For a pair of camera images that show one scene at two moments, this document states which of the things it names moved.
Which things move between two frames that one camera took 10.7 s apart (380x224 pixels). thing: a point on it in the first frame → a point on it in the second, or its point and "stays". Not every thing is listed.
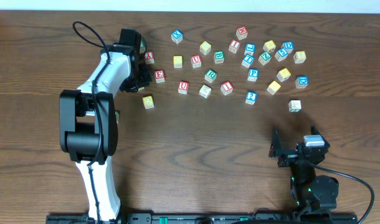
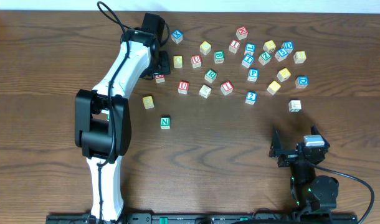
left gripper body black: x=141 y=79 → x=162 y=64
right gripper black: x=291 y=156 stays
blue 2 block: x=251 y=98 stays
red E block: x=159 y=76 stays
